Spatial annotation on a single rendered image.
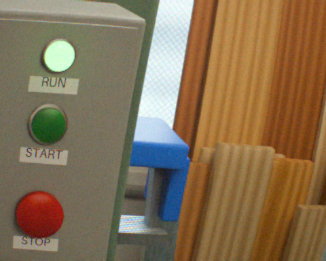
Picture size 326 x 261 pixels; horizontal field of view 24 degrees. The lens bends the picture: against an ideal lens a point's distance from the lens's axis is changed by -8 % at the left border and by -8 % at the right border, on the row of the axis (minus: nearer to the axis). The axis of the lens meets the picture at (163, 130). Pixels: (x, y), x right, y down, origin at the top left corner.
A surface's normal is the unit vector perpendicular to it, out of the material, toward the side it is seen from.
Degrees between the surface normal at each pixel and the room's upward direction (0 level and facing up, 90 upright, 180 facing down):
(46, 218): 90
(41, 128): 90
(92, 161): 90
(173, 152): 90
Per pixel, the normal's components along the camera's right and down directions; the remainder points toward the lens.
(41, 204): 0.35, 0.16
